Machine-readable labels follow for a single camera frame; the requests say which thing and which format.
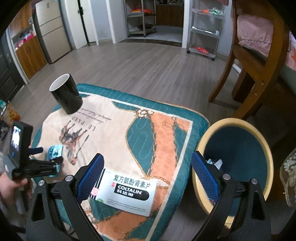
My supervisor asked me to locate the teal small wrapper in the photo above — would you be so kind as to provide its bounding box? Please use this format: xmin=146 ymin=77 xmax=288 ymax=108
xmin=47 ymin=145 xmax=63 ymax=178

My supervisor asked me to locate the white Coltalin medicine box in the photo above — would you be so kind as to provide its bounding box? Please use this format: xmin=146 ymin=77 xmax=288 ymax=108
xmin=90 ymin=168 xmax=157 ymax=217

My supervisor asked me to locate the teal yellow trash bin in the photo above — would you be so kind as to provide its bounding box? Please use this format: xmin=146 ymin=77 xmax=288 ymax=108
xmin=191 ymin=117 xmax=274 ymax=230

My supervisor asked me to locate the person's left hand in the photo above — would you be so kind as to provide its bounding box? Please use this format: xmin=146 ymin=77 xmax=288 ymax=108
xmin=0 ymin=172 xmax=32 ymax=206

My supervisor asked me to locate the floral sofa cover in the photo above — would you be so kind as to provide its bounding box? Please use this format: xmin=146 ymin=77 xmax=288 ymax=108
xmin=280 ymin=149 xmax=296 ymax=207

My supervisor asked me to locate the black paper cup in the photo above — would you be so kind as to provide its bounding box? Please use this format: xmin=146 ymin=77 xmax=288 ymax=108
xmin=49 ymin=73 xmax=83 ymax=114

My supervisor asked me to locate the teal orange patterned cushion mat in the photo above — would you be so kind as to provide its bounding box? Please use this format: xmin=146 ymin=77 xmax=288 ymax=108
xmin=32 ymin=84 xmax=209 ymax=240

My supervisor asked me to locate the wooden cabinet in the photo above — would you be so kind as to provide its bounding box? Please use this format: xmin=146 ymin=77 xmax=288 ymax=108
xmin=9 ymin=1 xmax=47 ymax=79

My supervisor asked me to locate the beige refrigerator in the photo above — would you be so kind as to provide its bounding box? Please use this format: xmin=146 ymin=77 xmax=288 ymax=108
xmin=35 ymin=1 xmax=71 ymax=64

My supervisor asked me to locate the wooden chair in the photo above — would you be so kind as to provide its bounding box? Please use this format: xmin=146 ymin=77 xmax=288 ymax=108
xmin=208 ymin=1 xmax=290 ymax=120

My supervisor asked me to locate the metal storage rack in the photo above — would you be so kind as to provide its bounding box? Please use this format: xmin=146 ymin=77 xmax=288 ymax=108
xmin=123 ymin=0 xmax=157 ymax=38

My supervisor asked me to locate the grey rolling shelf cart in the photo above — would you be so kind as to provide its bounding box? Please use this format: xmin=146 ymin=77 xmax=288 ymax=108
xmin=187 ymin=1 xmax=224 ymax=61

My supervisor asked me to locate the white door with black handle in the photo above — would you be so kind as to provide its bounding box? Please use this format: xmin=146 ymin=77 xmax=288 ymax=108
xmin=65 ymin=0 xmax=99 ymax=49

